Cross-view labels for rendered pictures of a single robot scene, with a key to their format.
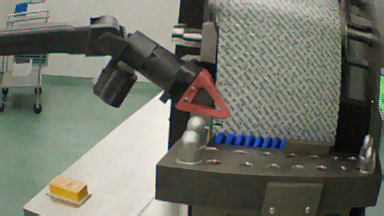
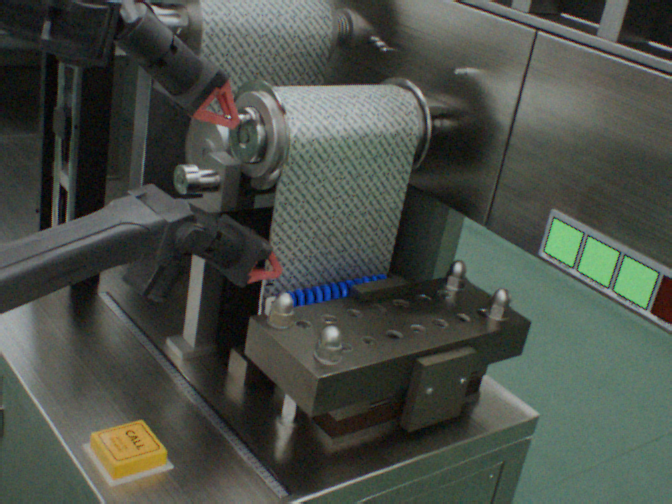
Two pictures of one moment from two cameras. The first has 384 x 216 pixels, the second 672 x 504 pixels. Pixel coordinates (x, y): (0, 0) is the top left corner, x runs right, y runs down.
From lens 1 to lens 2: 96 cm
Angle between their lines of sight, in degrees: 50
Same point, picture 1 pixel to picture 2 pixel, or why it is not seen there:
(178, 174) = (338, 379)
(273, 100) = (325, 245)
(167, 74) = (236, 252)
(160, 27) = not seen: outside the picture
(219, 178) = (373, 369)
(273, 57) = (331, 200)
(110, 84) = (166, 279)
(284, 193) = (439, 369)
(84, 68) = not seen: outside the picture
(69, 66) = not seen: outside the picture
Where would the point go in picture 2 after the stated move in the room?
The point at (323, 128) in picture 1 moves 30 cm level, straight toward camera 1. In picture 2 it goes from (376, 258) to (517, 358)
